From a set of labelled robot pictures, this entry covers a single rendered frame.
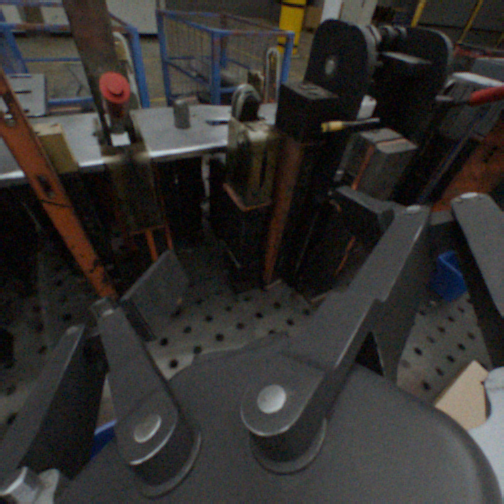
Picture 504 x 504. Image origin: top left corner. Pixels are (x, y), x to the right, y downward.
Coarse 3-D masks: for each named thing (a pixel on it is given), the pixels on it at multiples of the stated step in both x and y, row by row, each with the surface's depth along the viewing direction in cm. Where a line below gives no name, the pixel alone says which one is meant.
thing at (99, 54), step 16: (64, 0) 22; (80, 0) 22; (96, 0) 22; (80, 16) 23; (96, 16) 23; (80, 32) 24; (96, 32) 24; (112, 32) 25; (80, 48) 24; (96, 48) 25; (112, 48) 25; (96, 64) 26; (112, 64) 27; (96, 80) 27; (96, 96) 28; (128, 112) 31; (128, 128) 32; (112, 144) 33
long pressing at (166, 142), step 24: (48, 120) 46; (72, 120) 47; (144, 120) 50; (168, 120) 51; (192, 120) 52; (216, 120) 54; (0, 144) 39; (72, 144) 41; (96, 144) 42; (120, 144) 43; (168, 144) 44; (192, 144) 44; (216, 144) 45; (0, 168) 35; (96, 168) 38
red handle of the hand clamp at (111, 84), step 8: (104, 80) 20; (112, 80) 20; (120, 80) 20; (104, 88) 20; (112, 88) 20; (120, 88) 20; (128, 88) 21; (104, 96) 20; (112, 96) 20; (120, 96) 20; (128, 96) 21; (104, 104) 22; (112, 104) 21; (120, 104) 21; (128, 104) 22; (112, 112) 23; (120, 112) 23; (112, 120) 27; (120, 120) 27; (112, 128) 30; (120, 128) 30
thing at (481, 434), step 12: (492, 372) 5; (492, 384) 5; (492, 396) 5; (492, 408) 4; (492, 420) 4; (468, 432) 4; (480, 432) 4; (492, 432) 4; (480, 444) 4; (492, 444) 4; (492, 456) 4
